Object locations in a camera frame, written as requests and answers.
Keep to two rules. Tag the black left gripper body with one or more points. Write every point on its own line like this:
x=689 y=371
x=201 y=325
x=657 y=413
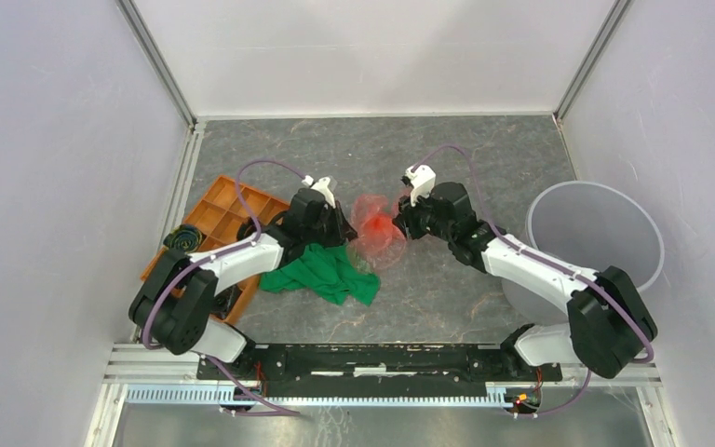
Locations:
x=328 y=230

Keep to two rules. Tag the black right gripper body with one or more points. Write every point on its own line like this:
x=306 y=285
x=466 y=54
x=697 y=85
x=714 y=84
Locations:
x=423 y=220

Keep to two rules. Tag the red plastic trash bag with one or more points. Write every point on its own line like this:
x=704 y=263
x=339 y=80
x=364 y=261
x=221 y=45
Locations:
x=379 y=243

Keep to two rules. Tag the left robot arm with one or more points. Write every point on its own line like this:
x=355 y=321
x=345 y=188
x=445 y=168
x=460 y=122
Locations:
x=173 y=306

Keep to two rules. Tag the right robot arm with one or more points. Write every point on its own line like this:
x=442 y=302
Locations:
x=607 y=326

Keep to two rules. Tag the grey plastic trash bin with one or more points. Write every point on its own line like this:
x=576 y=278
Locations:
x=593 y=225

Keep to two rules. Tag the green cloth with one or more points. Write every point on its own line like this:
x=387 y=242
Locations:
x=327 y=272

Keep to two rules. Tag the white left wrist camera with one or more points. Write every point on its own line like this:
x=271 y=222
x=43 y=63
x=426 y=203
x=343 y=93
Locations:
x=324 y=186

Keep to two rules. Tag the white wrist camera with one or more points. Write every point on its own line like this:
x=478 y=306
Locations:
x=421 y=179
x=324 y=186

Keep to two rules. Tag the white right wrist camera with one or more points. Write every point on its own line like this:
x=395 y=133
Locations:
x=421 y=179

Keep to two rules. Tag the slotted cable duct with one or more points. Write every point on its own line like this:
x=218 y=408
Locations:
x=229 y=395

